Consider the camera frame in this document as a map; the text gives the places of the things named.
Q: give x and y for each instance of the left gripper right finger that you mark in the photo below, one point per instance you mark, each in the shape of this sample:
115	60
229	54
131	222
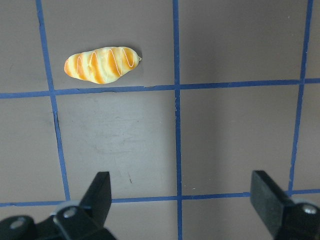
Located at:
284	217

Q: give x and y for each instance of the striped toy bread loaf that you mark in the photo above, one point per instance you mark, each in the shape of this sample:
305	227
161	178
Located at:
103	65

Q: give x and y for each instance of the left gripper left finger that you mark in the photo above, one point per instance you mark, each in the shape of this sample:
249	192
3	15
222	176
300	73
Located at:
85	220

